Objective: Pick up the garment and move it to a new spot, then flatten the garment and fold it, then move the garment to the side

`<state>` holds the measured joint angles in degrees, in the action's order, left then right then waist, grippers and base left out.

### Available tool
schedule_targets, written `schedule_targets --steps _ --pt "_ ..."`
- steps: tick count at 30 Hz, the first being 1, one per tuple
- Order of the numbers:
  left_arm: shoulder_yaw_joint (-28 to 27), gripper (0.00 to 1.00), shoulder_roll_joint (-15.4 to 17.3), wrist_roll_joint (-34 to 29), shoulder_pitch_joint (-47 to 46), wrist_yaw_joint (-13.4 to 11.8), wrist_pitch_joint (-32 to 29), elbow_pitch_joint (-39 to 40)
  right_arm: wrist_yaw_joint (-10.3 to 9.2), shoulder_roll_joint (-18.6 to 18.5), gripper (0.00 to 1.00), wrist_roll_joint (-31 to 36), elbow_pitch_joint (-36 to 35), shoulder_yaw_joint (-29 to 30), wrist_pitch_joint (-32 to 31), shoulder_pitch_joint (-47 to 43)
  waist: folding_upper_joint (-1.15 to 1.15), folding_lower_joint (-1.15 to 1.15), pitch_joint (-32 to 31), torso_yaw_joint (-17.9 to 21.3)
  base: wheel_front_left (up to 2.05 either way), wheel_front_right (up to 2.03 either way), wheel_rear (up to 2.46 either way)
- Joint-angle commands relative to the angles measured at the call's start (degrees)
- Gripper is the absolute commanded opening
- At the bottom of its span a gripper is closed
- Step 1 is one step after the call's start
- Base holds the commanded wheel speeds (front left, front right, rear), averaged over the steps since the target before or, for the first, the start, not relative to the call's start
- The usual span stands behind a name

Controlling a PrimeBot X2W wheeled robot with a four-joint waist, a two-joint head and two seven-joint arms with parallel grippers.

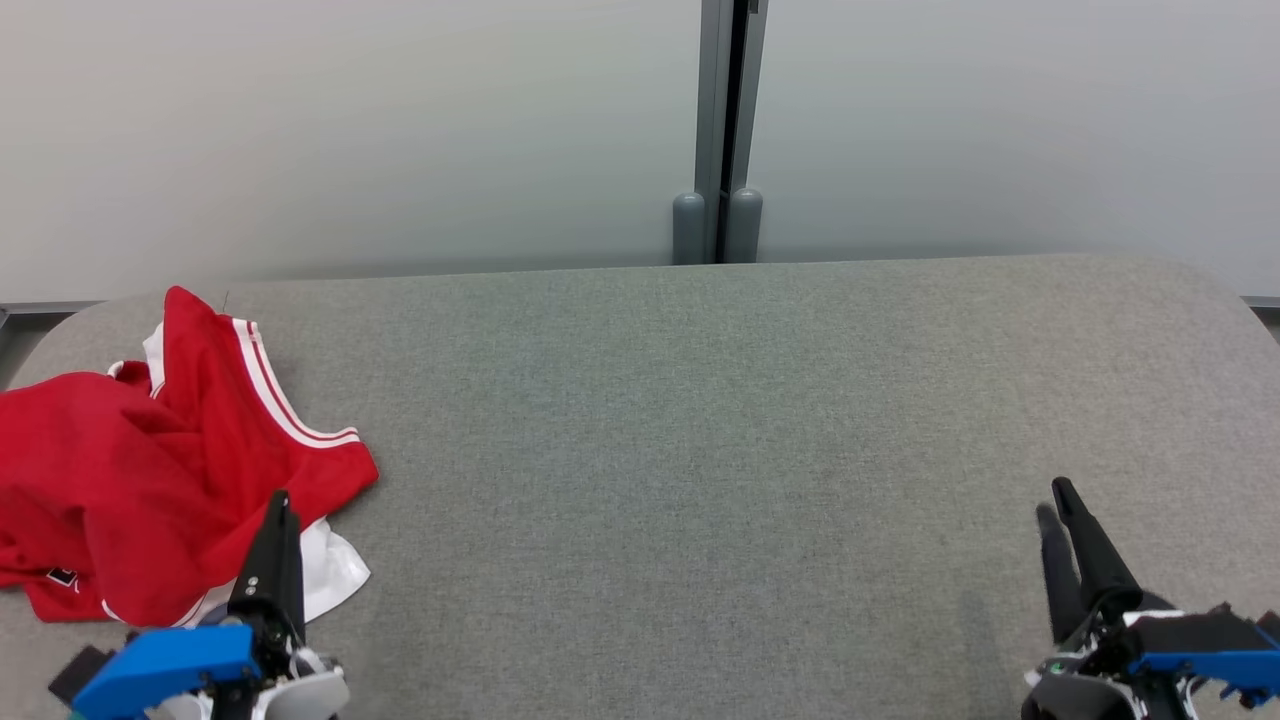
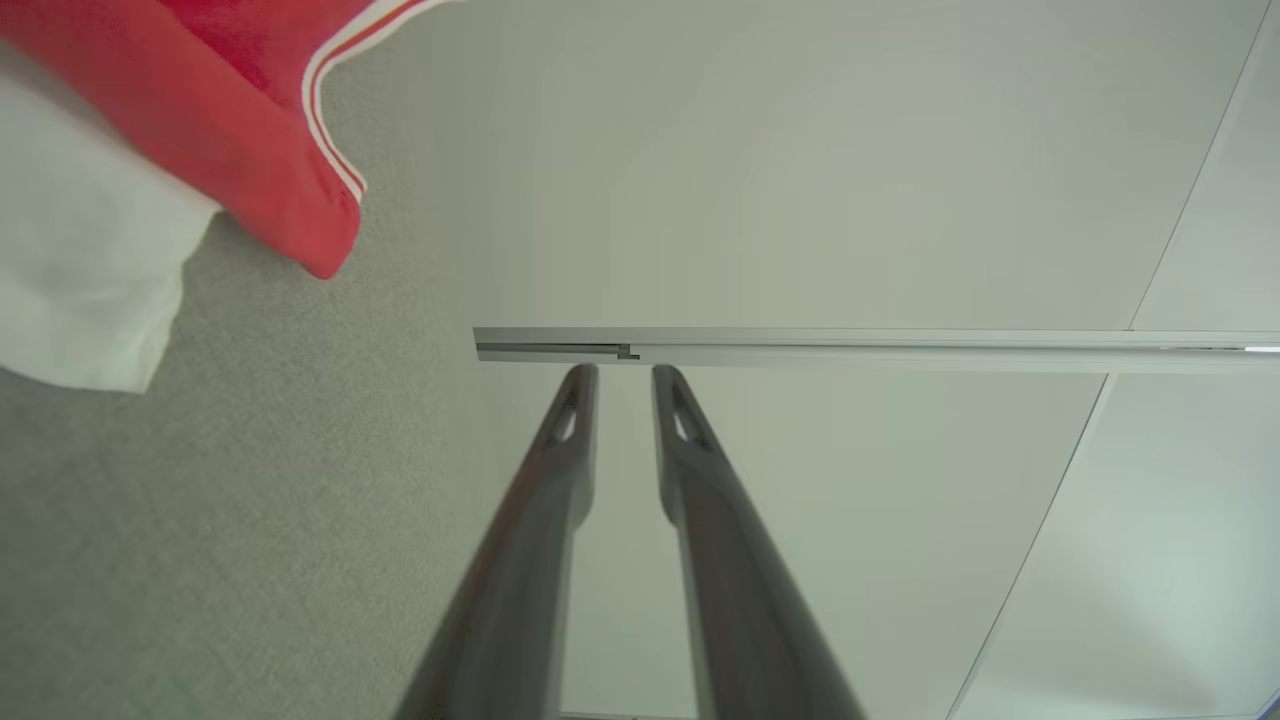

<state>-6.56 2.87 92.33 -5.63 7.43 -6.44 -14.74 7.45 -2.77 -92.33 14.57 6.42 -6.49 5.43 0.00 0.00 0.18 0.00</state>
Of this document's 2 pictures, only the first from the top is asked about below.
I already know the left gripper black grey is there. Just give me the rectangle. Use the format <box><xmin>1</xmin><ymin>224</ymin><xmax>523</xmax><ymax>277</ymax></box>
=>
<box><xmin>190</xmin><ymin>490</ymin><xmax>353</xmax><ymax>720</ymax></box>

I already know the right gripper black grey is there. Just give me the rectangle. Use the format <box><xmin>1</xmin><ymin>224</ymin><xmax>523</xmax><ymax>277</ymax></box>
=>
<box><xmin>1021</xmin><ymin>477</ymin><xmax>1177</xmax><ymax>720</ymax></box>

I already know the red Bulls jersey shirt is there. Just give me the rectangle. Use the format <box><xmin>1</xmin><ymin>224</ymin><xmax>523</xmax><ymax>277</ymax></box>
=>
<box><xmin>105</xmin><ymin>285</ymin><xmax>381</xmax><ymax>629</ymax></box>

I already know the grey cylindrical post foot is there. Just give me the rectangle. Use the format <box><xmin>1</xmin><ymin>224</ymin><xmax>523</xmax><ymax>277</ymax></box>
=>
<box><xmin>725</xmin><ymin>187</ymin><xmax>764</xmax><ymax>264</ymax></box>
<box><xmin>672</xmin><ymin>192</ymin><xmax>706</xmax><ymax>266</ymax></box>

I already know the grey partition post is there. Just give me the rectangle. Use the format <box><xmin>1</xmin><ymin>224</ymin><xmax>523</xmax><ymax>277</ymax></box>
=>
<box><xmin>695</xmin><ymin>0</ymin><xmax>769</xmax><ymax>264</ymax></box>

